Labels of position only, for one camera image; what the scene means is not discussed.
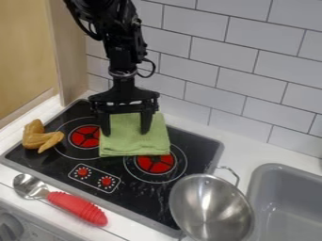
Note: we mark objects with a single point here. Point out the toy stove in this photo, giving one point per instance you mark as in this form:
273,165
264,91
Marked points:
121,163

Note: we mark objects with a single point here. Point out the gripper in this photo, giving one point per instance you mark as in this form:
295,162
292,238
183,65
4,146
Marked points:
123,94

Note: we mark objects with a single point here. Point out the green cloth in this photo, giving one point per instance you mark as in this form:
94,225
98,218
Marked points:
135,138

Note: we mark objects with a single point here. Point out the toy sink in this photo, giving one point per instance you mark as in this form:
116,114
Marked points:
289,204

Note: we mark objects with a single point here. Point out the silver pot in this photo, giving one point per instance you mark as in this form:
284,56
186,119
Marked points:
209,205

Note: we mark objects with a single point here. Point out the toy chicken piece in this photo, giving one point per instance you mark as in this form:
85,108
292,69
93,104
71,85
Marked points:
39,136

